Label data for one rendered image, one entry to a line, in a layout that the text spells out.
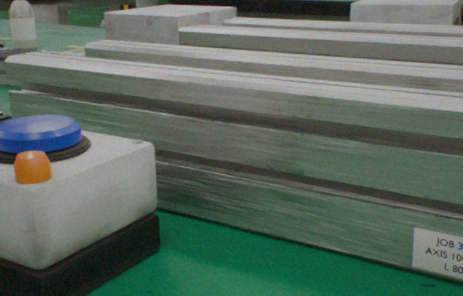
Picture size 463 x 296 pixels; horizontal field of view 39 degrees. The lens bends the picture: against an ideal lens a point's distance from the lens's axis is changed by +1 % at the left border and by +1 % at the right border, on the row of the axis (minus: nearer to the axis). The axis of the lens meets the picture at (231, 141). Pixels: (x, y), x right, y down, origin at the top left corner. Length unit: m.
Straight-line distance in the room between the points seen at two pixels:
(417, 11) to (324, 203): 0.38
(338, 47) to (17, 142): 0.29
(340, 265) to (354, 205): 0.03
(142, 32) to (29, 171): 0.36
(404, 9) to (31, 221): 0.49
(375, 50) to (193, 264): 0.25
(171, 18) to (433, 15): 0.26
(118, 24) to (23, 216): 0.39
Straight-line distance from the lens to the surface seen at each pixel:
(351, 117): 0.32
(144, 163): 0.33
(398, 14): 0.69
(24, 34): 1.11
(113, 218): 0.32
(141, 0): 3.46
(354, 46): 0.52
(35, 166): 0.28
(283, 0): 2.10
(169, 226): 0.38
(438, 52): 0.50
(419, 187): 0.32
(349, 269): 0.33
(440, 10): 0.69
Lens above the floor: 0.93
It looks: 16 degrees down
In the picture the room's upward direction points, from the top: 1 degrees counter-clockwise
